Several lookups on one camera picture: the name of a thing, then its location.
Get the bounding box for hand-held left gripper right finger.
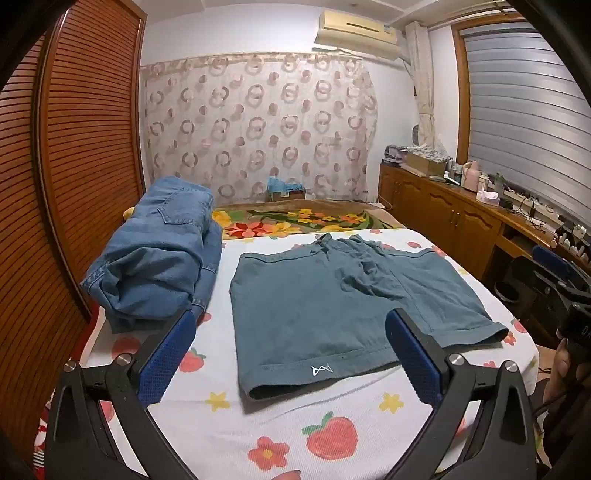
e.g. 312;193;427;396
385;308;539;480

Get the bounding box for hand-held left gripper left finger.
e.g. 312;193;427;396
45;308;199;480

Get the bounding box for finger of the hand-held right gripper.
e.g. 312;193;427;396
531;244;588;296

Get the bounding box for teal shorts pants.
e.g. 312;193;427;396
229;233;509;401

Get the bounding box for person's right hand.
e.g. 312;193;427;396
544;340;574;408

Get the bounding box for black trash bin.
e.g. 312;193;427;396
493;279;522;303

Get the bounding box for blue denim jeans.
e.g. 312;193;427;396
80;176;223;334

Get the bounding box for wooden sideboard cabinet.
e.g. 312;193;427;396
379;161;559;287

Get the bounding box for strawberry print bed sheet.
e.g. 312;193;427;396
34;228;541;480

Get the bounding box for red printed blanket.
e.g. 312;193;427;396
32;401;54;472

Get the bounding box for grey window blind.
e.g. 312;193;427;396
462;23;591;222

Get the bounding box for cardboard box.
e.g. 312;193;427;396
405;150;448;176

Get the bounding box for floral blanket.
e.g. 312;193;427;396
210;199;407;241

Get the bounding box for clear plastic box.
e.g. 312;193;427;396
383;144;409;167

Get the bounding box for box with blue bag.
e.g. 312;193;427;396
267;176;306;202

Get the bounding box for tied cream curtain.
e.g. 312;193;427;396
405;21;446;158

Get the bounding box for wooden louvered wardrobe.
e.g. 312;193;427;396
0;0;148;462

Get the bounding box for circle pattern sheer curtain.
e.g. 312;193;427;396
140;52;379;208

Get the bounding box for white air conditioner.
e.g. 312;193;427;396
314;10;400;60

